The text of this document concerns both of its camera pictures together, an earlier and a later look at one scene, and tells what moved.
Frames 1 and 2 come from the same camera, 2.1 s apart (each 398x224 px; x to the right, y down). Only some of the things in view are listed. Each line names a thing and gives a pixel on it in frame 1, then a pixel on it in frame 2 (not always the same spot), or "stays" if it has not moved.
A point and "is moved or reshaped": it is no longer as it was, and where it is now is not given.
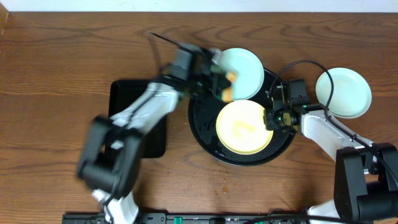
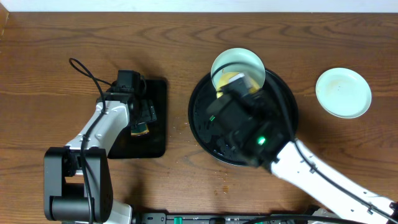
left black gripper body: (214, 79) -> (144, 115)
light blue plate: (250, 72) stays
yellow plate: (241, 128) is moved or reshaped
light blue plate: (352, 94) stays
